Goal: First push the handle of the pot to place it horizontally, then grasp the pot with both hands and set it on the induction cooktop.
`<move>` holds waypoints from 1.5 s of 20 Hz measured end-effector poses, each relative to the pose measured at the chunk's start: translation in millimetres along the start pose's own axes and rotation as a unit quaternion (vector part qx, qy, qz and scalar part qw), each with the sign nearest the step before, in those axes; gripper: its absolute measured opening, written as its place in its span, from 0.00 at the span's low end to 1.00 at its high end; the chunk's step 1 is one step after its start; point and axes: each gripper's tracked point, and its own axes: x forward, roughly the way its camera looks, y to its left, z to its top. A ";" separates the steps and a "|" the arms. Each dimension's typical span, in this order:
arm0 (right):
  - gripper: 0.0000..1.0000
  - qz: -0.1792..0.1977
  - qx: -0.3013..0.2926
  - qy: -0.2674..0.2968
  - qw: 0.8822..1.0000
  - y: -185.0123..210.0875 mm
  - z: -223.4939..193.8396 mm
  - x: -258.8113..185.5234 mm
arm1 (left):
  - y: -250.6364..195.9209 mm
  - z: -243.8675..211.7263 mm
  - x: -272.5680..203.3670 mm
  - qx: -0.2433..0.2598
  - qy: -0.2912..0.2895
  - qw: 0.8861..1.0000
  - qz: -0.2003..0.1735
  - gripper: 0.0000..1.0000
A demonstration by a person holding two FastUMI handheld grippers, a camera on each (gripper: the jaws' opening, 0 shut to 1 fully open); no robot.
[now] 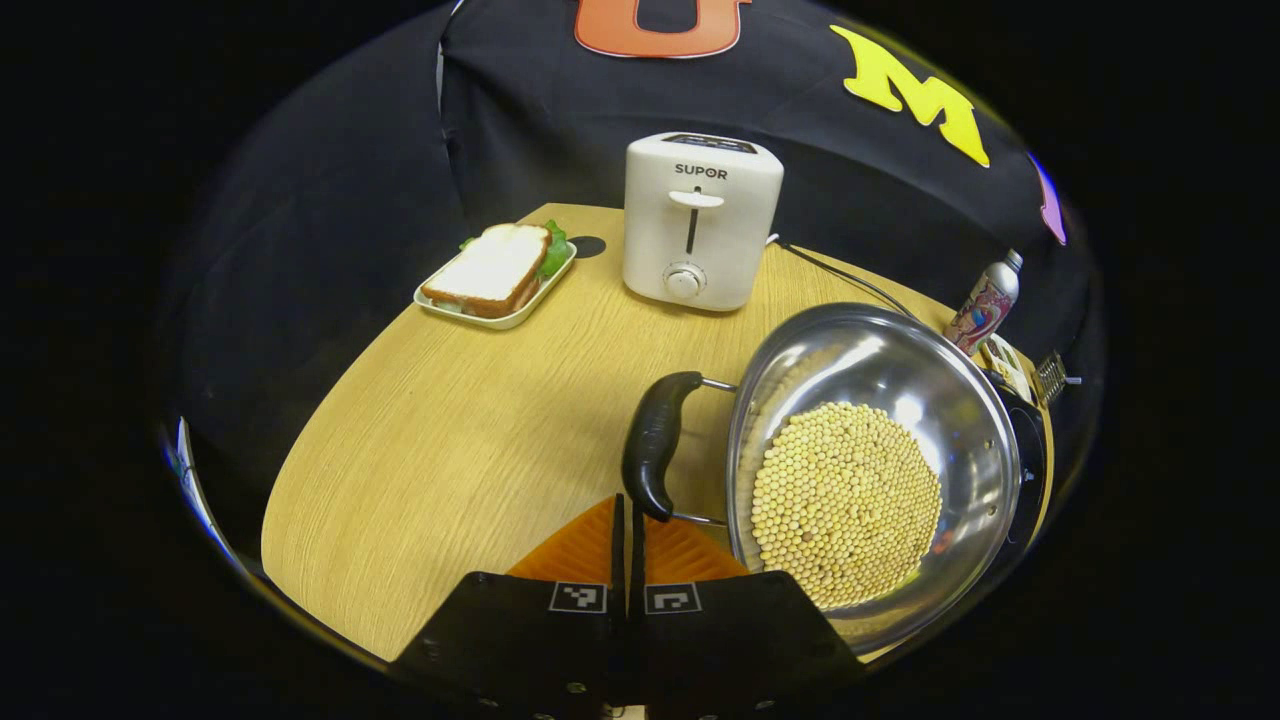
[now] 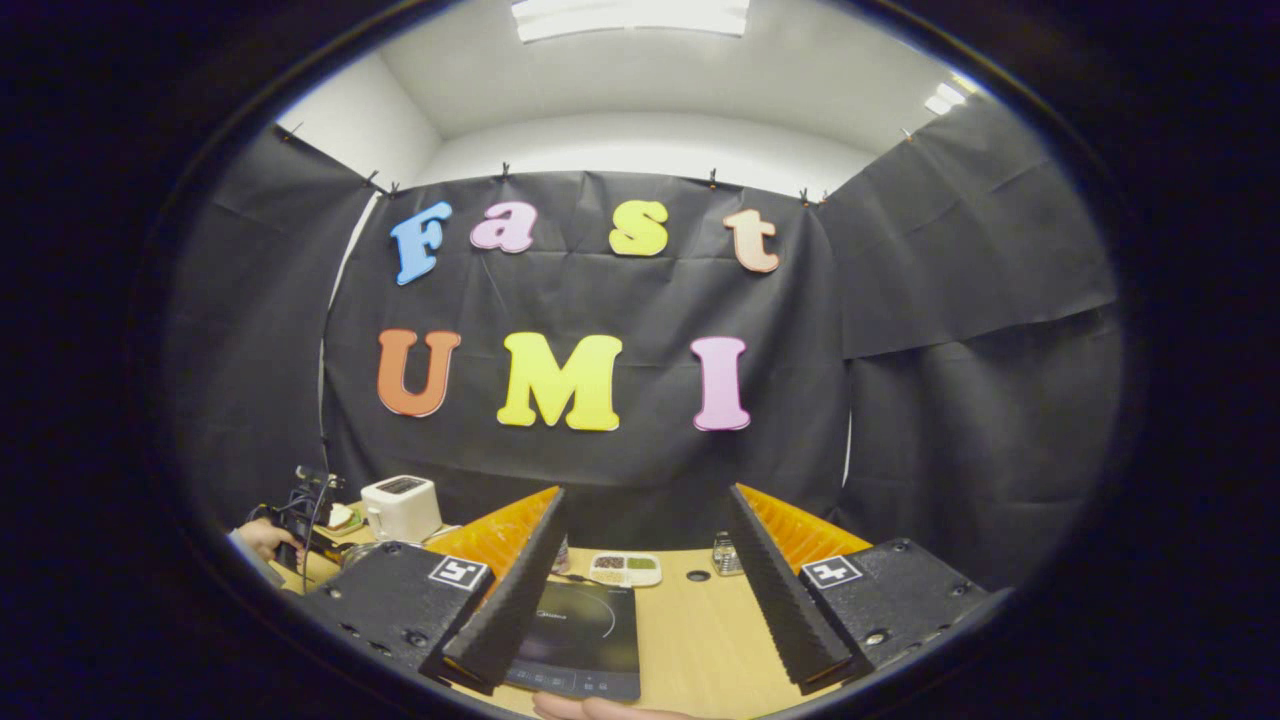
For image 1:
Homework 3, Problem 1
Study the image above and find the black power cable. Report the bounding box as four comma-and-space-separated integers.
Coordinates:
768, 235, 916, 319

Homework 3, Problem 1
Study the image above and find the white toaster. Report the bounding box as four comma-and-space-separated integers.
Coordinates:
622, 131, 786, 313

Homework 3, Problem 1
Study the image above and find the wire utensil holder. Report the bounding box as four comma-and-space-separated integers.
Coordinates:
1034, 350, 1083, 403

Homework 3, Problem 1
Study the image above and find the metal bottle with printed label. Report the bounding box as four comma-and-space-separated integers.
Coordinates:
944, 249, 1025, 357

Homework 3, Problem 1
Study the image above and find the sandwich with lettuce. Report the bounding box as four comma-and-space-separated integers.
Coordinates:
420, 220, 571, 320

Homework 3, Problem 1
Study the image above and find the steel pot with black handles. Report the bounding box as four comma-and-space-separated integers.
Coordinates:
621, 302, 1024, 657

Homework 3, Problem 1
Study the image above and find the pile of soybeans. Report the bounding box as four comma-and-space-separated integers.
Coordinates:
750, 401, 944, 611

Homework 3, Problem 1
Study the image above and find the black backdrop cloth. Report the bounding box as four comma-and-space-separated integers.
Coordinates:
165, 0, 1101, 561

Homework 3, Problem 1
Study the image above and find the pale green serving tray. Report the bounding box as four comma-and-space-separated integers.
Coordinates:
413, 240, 579, 332

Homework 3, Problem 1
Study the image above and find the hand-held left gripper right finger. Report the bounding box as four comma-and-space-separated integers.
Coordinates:
629, 503, 867, 717

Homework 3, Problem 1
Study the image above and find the white divided grain tray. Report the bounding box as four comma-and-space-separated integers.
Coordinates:
982, 334, 1039, 404

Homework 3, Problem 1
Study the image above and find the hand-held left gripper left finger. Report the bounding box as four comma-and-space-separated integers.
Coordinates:
393, 493, 630, 717

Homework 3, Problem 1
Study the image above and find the black induction cooktop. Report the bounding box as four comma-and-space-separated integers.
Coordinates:
985, 365, 1053, 549

